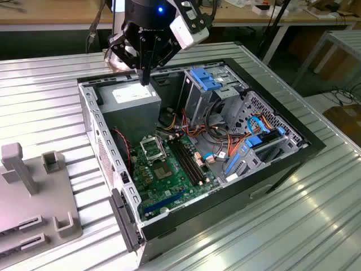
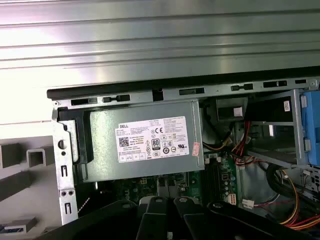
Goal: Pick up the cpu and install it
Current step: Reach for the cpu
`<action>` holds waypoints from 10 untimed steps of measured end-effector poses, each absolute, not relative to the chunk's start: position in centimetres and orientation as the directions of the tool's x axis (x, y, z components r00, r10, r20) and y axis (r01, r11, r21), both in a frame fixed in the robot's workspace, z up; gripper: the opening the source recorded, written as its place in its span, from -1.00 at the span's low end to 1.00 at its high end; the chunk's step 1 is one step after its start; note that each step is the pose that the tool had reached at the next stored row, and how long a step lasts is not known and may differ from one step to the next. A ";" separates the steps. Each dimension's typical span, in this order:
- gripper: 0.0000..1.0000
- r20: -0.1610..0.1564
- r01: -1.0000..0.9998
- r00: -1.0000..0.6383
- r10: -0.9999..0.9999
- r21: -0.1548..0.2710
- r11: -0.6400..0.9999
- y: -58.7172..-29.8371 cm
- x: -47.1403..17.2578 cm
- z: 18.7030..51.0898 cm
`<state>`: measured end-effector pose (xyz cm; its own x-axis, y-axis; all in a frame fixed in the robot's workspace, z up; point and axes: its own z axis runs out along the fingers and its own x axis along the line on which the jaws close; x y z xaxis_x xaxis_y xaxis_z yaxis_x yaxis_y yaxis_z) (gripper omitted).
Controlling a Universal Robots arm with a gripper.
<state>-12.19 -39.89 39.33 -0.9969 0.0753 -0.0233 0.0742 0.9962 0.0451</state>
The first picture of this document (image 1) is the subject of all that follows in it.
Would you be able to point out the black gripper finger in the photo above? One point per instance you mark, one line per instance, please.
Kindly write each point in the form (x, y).
(165, 55)
(124, 50)

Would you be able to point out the blue drive cage latch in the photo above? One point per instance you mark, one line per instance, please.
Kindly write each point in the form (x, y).
(203, 77)

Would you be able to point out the grey metal drive cage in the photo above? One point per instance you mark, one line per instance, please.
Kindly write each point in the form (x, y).
(197, 104)

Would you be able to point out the grey power supply unit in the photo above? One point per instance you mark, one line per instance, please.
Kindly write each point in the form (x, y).
(127, 118)

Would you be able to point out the wooden workbench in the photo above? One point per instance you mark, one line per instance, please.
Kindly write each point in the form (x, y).
(56, 14)

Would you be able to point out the black case fan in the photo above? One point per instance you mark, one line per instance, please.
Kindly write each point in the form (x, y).
(122, 146)

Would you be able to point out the white box with red mark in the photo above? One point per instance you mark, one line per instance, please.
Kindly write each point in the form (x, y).
(262, 9)

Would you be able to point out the beige board connector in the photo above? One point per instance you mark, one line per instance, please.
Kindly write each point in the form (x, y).
(199, 161)

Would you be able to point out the perforated metal cage panel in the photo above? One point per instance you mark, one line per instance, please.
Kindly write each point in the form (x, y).
(262, 110)

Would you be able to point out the black tripod stand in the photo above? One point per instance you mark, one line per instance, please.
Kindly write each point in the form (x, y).
(275, 26)

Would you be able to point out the blue disk carrier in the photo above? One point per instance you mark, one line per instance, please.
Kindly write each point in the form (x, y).
(253, 141)

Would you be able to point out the green motherboard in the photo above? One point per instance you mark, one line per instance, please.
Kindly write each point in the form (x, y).
(158, 192)

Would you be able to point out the blue expansion slot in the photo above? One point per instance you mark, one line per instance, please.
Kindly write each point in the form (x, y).
(163, 202)

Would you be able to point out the silver coin battery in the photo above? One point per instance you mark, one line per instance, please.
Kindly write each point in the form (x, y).
(164, 210)

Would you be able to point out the brown cardboard tray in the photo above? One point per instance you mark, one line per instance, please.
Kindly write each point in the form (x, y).
(318, 11)

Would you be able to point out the black open PC case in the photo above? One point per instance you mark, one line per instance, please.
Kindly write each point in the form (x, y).
(225, 203)

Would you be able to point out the black card retention latch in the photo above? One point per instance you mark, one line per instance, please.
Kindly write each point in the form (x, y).
(124, 217)

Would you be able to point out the grey parts rack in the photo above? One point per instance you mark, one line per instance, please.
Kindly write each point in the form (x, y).
(42, 197)

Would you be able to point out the stacked cardboard boxes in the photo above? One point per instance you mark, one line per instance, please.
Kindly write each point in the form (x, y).
(335, 62)

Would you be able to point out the brown cardboard box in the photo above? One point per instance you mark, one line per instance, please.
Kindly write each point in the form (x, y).
(347, 118)

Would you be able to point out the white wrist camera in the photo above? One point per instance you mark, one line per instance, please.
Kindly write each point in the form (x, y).
(186, 34)

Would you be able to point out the blue plastic bracket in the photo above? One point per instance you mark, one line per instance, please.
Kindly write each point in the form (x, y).
(231, 165)

